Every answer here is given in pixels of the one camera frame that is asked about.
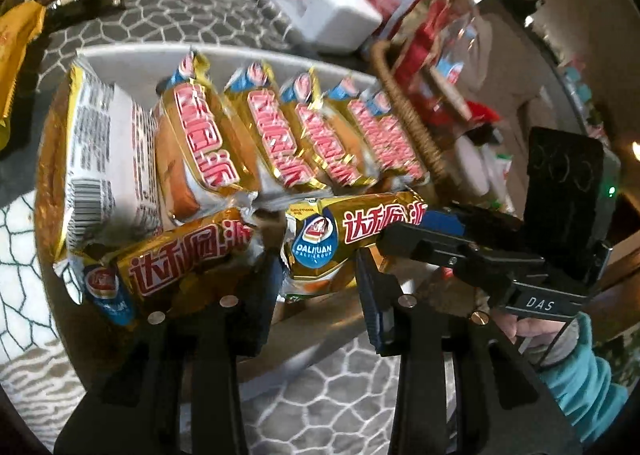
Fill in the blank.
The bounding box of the yellow cracker packet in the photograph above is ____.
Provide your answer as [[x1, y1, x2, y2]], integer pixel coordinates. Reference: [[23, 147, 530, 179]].
[[0, 0, 47, 152]]

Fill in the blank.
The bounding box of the row of gold cake packets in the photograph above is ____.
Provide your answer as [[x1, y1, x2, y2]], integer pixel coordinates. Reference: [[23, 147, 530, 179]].
[[151, 50, 432, 225]]

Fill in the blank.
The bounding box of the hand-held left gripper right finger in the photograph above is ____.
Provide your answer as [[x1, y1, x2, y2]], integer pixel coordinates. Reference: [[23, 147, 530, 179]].
[[353, 250, 584, 455]]

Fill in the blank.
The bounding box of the white tissue pack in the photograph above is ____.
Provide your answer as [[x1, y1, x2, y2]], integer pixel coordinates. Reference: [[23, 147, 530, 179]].
[[261, 0, 385, 55]]

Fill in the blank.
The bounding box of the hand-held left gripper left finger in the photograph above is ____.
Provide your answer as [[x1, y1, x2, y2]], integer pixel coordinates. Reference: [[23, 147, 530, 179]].
[[52, 247, 287, 455]]

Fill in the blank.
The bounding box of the wicker basket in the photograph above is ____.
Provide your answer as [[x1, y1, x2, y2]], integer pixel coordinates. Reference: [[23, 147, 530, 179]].
[[369, 39, 453, 188]]

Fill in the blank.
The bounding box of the grey cobble pattern mat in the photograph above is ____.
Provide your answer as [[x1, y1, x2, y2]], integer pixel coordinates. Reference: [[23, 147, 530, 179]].
[[37, 0, 303, 68]]

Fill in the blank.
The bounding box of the white container box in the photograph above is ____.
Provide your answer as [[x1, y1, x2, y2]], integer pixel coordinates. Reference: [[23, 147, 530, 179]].
[[34, 44, 453, 378]]

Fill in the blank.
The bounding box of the person's right hand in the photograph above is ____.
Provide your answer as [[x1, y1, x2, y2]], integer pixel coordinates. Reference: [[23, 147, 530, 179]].
[[499, 310, 583, 368]]

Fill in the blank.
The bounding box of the white honeycomb pattern rug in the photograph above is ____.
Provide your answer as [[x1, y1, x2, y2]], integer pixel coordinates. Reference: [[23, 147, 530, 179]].
[[0, 192, 68, 373]]

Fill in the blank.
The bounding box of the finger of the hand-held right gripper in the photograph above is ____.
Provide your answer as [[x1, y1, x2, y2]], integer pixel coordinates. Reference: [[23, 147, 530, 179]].
[[424, 206, 527, 248], [376, 222, 547, 287]]

